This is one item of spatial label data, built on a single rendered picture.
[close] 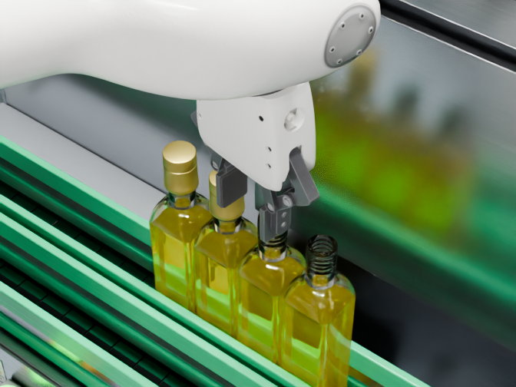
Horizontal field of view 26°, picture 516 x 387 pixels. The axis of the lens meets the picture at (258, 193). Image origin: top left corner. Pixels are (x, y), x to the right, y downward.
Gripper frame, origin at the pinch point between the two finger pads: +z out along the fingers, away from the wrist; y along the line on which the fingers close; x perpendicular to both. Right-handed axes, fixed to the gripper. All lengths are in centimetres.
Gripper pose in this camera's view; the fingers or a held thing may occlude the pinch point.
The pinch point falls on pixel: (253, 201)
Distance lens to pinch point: 97.0
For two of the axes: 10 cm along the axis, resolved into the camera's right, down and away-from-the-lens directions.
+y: -6.8, -5.2, 5.2
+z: 0.0, 7.1, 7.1
